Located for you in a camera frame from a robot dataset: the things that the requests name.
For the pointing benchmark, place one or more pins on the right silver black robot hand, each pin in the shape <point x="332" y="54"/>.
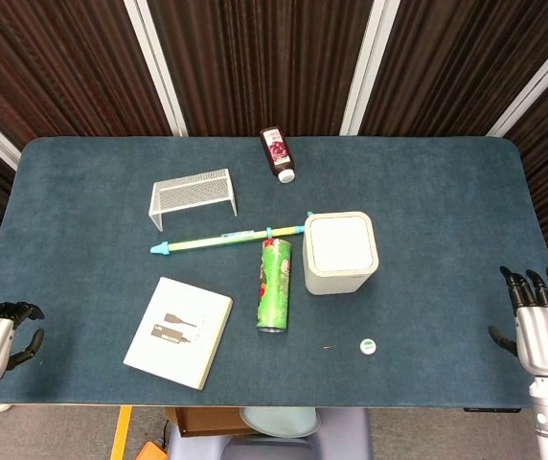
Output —
<point x="544" y="338"/>

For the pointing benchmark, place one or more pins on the white and green cap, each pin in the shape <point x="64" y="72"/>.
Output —
<point x="368" y="347"/>

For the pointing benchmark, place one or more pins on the white trash bin lid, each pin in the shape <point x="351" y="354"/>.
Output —
<point x="340" y="254"/>

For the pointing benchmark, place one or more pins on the green chips can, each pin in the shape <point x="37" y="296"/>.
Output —
<point x="274" y="287"/>

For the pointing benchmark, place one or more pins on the blue felt table mat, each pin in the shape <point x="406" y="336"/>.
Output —
<point x="87" y="239"/>

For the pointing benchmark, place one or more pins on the orange plastic object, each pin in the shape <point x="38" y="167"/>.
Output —
<point x="152" y="451"/>

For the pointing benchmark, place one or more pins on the lavender plastic stool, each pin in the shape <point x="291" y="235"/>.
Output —
<point x="341" y="436"/>

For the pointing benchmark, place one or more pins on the brown cardboard box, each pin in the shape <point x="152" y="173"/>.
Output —
<point x="207" y="420"/>

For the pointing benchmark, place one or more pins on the giant green pencil, blue tip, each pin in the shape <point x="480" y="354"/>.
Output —
<point x="207" y="242"/>

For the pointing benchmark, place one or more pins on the brown pleated partition panel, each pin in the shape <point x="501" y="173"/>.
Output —
<point x="461" y="62"/>
<point x="264" y="62"/>
<point x="63" y="62"/>

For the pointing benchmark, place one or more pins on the dark purple bottle, white cap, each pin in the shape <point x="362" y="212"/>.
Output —
<point x="278" y="151"/>

